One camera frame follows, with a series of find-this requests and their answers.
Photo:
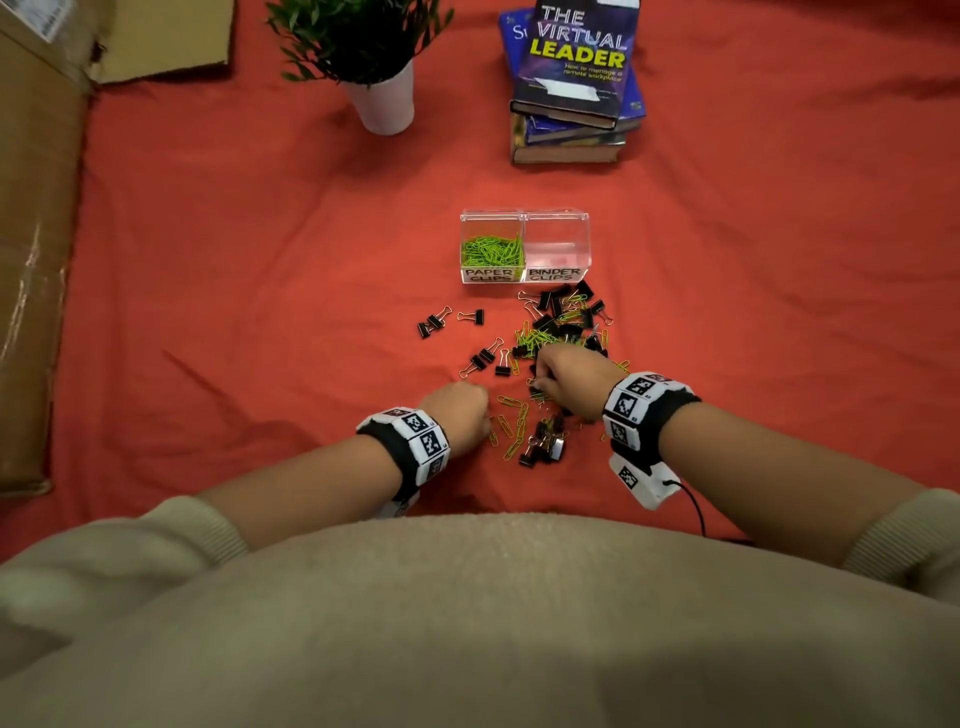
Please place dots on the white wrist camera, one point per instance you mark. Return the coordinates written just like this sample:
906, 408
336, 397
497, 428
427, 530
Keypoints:
645, 484
391, 508

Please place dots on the person's left hand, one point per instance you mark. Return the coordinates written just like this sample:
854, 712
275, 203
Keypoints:
461, 416

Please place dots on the person's left forearm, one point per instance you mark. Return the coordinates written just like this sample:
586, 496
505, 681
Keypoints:
307, 491

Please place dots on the white shipping label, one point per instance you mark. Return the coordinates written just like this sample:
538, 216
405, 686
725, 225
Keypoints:
46, 16

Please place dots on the person's right hand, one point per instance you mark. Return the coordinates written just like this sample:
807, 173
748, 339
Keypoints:
581, 382

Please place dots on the brown cardboard box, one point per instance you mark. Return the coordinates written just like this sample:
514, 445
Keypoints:
37, 225

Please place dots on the beige sweater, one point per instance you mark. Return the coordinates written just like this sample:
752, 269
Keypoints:
487, 637

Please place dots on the red cloth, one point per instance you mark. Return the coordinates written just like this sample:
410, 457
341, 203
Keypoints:
750, 300

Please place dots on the dark purple book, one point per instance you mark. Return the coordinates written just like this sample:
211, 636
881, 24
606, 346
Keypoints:
577, 67

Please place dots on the person's right forearm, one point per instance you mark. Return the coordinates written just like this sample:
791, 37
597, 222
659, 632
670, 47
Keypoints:
780, 487

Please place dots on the blue book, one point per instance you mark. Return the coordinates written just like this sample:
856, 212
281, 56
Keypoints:
512, 37

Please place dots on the green plant in white pot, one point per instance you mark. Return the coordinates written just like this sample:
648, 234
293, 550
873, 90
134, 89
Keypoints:
352, 37

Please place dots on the pile of black binder clips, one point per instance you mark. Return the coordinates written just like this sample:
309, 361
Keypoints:
547, 450

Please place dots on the black wristband with marker tiles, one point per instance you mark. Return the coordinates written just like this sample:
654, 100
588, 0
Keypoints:
637, 405
412, 442

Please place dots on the clear two-compartment plastic box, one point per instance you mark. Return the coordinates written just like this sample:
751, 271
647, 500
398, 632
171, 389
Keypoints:
559, 240

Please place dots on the brown book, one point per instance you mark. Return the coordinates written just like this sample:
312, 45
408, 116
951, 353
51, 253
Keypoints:
570, 154

